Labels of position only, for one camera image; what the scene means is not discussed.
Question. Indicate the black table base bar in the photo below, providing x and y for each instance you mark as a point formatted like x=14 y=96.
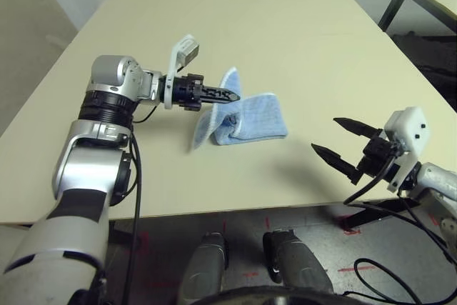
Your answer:
x=378 y=214

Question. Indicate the blue towel with white edge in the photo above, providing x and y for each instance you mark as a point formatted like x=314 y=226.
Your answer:
x=257 y=119

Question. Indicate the grey robot foot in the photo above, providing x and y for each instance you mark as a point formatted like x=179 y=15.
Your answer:
x=205 y=269
x=296 y=265

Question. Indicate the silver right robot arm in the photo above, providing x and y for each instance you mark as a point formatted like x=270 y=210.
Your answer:
x=439 y=183

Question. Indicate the dark robot torso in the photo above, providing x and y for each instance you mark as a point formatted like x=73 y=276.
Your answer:
x=278 y=299

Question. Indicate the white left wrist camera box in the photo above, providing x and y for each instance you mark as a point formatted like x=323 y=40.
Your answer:
x=182 y=51

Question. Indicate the grey robot left foot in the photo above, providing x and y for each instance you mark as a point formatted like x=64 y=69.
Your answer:
x=205 y=269

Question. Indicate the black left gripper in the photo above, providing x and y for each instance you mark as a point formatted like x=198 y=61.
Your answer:
x=187 y=90

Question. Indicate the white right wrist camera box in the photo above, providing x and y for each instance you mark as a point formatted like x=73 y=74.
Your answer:
x=410 y=133

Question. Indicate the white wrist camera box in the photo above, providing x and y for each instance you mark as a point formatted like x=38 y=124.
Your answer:
x=182 y=51
x=410 y=133

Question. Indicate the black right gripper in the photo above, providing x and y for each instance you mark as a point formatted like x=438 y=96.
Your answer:
x=376 y=155

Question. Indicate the grey robot right foot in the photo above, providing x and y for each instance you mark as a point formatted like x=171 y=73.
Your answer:
x=296 y=265

